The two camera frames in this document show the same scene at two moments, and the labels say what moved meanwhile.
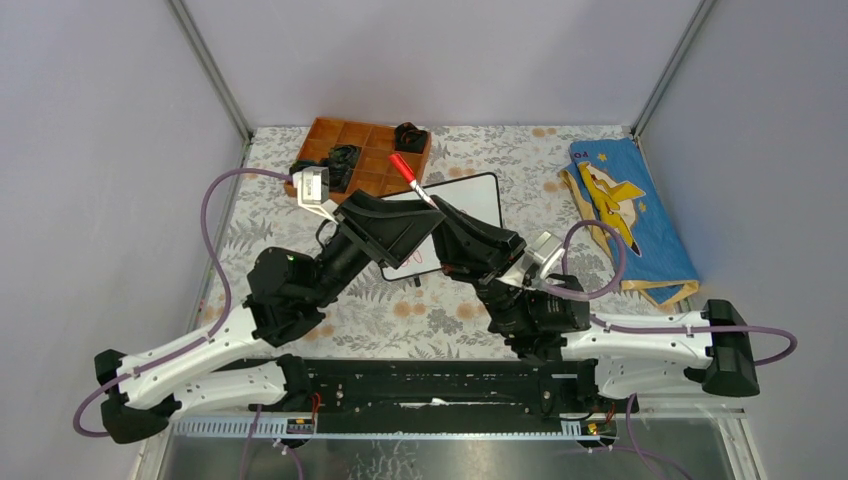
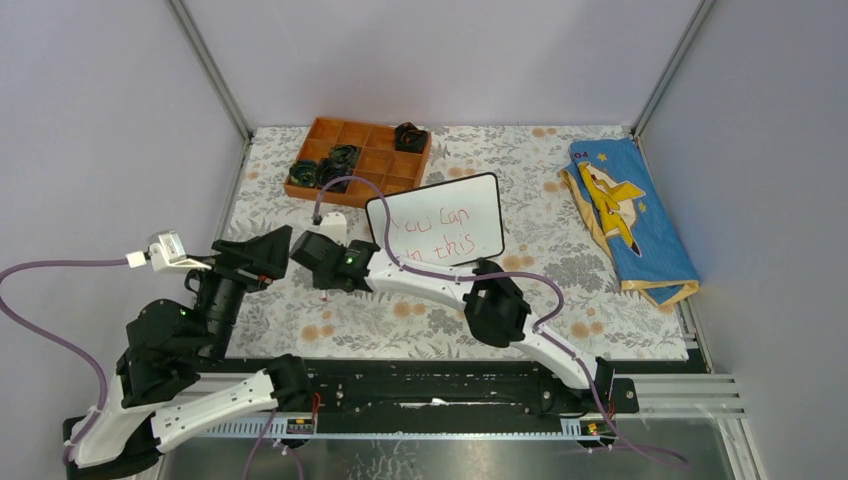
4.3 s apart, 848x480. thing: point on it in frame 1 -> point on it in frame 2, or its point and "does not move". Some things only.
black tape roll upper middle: (345, 154) does not move
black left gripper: (397, 227) -> (263, 260)
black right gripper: (464, 249) -> (333, 241)
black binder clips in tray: (409, 138) does not move
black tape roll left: (301, 164) does not move
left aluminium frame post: (194, 37) does not move
